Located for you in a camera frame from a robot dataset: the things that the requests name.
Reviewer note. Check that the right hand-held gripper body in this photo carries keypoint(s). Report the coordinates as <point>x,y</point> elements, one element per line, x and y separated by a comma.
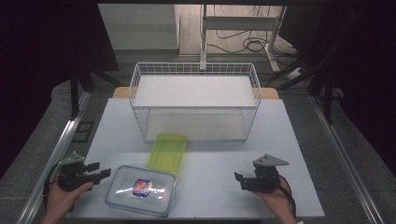
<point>264,182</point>

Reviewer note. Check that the yellow-green plastic lid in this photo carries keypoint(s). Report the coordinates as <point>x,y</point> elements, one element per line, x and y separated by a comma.
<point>168,154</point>

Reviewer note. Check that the clear container with labelled lid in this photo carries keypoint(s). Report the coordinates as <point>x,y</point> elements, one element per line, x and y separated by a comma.
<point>140,199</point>

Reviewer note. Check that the aluminium rail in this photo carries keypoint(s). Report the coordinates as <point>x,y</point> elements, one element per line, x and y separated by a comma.
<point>54,155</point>
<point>345,158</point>

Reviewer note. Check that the person's right hand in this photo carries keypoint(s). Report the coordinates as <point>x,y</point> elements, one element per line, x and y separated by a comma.
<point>280,202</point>

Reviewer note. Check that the black floor plate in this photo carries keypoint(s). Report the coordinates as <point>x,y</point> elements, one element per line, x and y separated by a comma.
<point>83,131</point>

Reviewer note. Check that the person's left hand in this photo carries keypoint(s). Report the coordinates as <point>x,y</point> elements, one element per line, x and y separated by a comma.
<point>59,200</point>

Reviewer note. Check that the dark curtain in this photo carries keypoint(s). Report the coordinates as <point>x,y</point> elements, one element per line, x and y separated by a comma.
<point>370,77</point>
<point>37,62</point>

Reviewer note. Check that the wooden table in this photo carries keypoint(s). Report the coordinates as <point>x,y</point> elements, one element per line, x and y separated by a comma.
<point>120,92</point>

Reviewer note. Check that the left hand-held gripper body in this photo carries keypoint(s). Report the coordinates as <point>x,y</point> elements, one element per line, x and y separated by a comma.
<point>73,177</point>

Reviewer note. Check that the white power strip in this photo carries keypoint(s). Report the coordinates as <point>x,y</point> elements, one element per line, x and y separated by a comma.
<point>294,73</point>

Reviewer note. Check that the white metal desk frame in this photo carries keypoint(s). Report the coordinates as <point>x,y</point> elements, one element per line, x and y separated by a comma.
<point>239,23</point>

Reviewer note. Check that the black metal stand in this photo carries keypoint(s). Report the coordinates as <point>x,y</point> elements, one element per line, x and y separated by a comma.
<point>74,93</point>
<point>327,93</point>

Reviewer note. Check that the white cabinet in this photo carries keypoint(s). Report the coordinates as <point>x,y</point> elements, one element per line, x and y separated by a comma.
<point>140,28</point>

